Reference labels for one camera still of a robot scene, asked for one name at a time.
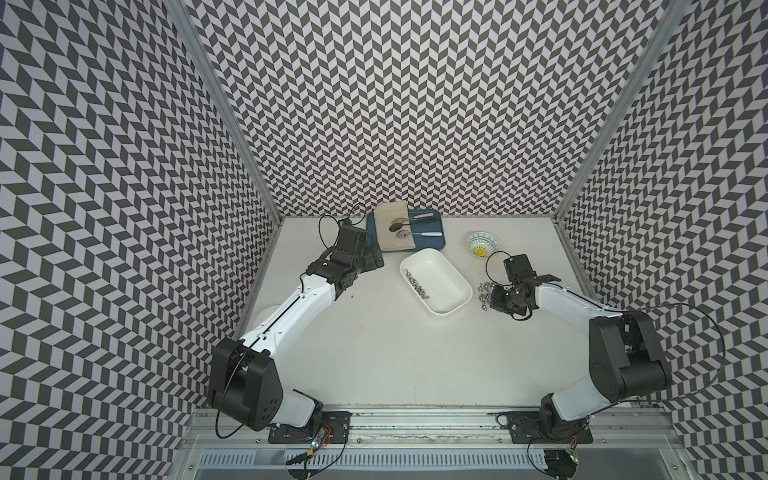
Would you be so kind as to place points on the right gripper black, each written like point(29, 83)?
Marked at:
point(496, 303)

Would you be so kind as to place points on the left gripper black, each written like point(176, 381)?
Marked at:
point(373, 258)

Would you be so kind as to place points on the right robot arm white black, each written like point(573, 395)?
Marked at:
point(625, 356)

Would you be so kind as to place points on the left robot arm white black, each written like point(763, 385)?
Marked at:
point(244, 382)

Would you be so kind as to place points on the pile of wing nuts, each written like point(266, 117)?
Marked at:
point(419, 290)

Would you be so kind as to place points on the white storage box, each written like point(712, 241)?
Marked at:
point(449, 291)

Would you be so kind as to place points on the metal spoon dark bowl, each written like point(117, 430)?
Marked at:
point(399, 223)

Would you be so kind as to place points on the patterned small bowl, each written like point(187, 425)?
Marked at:
point(482, 244)

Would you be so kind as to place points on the blue tray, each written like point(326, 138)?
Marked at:
point(425, 225)

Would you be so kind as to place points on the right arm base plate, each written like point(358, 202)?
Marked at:
point(529, 426)

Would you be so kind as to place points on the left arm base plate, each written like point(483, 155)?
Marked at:
point(337, 421)

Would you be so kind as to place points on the aluminium front rail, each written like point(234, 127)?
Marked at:
point(459, 427)

